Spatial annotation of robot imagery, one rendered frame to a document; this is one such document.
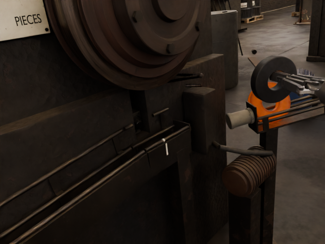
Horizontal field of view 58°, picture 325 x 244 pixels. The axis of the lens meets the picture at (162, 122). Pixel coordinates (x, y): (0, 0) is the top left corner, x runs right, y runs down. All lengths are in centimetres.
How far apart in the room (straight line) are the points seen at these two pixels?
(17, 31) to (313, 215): 155
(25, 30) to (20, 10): 4
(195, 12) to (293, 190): 135
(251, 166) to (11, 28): 85
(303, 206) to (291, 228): 20
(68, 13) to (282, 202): 149
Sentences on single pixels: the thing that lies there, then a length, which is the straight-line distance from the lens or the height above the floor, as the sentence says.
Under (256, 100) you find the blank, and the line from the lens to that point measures 114.
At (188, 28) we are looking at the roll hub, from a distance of 79.
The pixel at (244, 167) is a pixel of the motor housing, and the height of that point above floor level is 53.
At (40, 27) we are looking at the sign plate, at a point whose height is 108.
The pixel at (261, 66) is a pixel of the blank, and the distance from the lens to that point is 98.
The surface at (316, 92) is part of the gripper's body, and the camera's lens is 88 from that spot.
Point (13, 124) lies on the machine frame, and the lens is 78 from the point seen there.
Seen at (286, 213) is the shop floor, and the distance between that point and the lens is 174.
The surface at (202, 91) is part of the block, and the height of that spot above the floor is 80.
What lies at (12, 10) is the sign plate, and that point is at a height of 112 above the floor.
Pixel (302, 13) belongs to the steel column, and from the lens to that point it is 970.
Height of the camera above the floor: 111
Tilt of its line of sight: 23 degrees down
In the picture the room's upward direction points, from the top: 7 degrees counter-clockwise
